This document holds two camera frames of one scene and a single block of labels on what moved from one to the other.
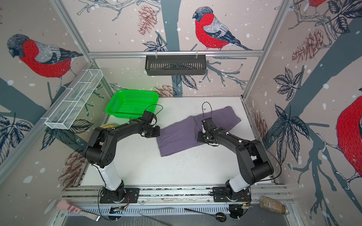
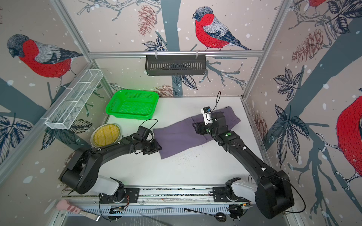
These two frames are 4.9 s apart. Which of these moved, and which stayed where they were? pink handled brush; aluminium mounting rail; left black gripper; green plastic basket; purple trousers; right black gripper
Moved: right black gripper; left black gripper
Stayed: green plastic basket; aluminium mounting rail; purple trousers; pink handled brush
